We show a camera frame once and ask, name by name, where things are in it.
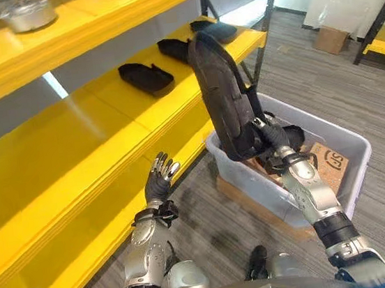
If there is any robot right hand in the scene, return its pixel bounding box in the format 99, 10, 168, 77
249, 109, 302, 160

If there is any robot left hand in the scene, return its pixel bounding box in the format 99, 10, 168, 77
139, 149, 186, 207

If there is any translucent plastic box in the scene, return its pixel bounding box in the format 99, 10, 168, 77
199, 79, 382, 239

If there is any printed cardboard box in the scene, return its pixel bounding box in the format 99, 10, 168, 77
303, 138, 354, 198

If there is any yellow shelf unit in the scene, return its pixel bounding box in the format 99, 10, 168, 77
0, 0, 299, 288

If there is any plain brown cardboard box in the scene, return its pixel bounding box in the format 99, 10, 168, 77
311, 22, 353, 58

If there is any yellow and black shelf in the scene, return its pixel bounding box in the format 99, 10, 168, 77
345, 0, 385, 70

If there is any robot silver left leg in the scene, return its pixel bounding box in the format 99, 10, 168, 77
162, 257, 211, 288

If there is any robot silver leg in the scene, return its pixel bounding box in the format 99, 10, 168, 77
162, 257, 211, 288
264, 248, 317, 282

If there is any robot dark foot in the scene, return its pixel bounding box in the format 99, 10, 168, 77
241, 244, 271, 282

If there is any robot silver right leg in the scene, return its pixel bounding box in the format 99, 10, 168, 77
264, 248, 317, 282

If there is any black shelf frame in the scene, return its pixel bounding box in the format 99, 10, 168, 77
199, 0, 296, 94

